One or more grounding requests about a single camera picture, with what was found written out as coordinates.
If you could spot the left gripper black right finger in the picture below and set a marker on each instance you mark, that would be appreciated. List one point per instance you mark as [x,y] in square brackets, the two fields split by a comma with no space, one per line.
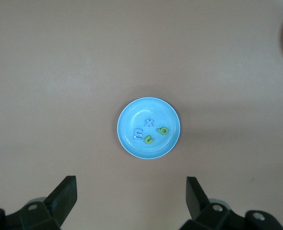
[196,203]

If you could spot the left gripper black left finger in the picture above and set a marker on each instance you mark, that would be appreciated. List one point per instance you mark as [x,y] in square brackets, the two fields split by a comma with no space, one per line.
[60,201]

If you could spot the green lowercase letter n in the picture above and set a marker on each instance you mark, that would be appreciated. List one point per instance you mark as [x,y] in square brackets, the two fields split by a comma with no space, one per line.
[146,141]

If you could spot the green lowercase letter b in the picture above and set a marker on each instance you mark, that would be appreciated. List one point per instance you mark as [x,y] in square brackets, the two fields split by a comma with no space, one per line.
[158,130]

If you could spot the blue lowercase letter m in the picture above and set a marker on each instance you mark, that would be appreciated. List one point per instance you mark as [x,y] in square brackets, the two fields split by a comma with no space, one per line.
[135,134]

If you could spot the blue lowercase letter x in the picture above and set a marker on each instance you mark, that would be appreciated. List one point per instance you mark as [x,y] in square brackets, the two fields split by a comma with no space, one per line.
[149,122]

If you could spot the blue plate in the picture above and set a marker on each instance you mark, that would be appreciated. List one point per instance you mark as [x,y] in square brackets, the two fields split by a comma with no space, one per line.
[132,112]

